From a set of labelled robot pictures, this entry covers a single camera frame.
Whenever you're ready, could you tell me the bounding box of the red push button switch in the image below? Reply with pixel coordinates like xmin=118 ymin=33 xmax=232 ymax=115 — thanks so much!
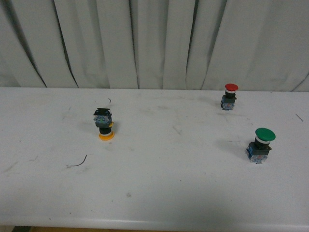
xmin=221 ymin=83 xmax=239 ymax=111

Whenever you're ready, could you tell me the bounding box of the white curtain backdrop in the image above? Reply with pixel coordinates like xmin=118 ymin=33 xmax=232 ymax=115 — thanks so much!
xmin=0 ymin=0 xmax=309 ymax=92

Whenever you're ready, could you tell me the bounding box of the yellow push button switch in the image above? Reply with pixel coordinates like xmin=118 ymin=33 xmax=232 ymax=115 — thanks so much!
xmin=93 ymin=108 xmax=114 ymax=141

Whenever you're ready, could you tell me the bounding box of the green push button switch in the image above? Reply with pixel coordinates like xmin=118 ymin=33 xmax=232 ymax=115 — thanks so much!
xmin=246 ymin=128 xmax=276 ymax=163

